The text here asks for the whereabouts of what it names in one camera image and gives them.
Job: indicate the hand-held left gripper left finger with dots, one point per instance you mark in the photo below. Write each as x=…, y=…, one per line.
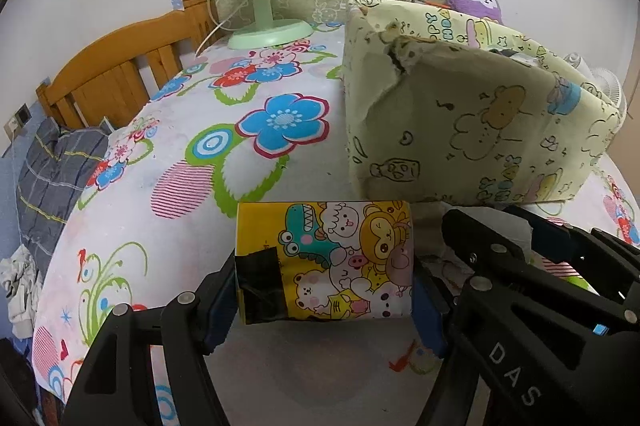
x=220, y=311

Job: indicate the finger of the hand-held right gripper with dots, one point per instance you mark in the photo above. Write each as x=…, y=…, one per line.
x=555, y=241
x=480, y=241

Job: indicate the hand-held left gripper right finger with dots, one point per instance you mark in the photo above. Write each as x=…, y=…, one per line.
x=430, y=316

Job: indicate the yellow cartoon tissue pack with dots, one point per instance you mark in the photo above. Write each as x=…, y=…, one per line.
x=350, y=256

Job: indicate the yellow fabric storage basket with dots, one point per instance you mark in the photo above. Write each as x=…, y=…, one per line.
x=475, y=131

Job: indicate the white circulator fan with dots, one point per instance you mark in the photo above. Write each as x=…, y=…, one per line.
x=607, y=86

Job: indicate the white crumpled cloth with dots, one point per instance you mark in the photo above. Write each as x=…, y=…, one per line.
x=20, y=291

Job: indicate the grey plaid pillow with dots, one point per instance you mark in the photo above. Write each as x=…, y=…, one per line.
x=55, y=176

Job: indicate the wall socket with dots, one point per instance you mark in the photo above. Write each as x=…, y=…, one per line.
x=17, y=120

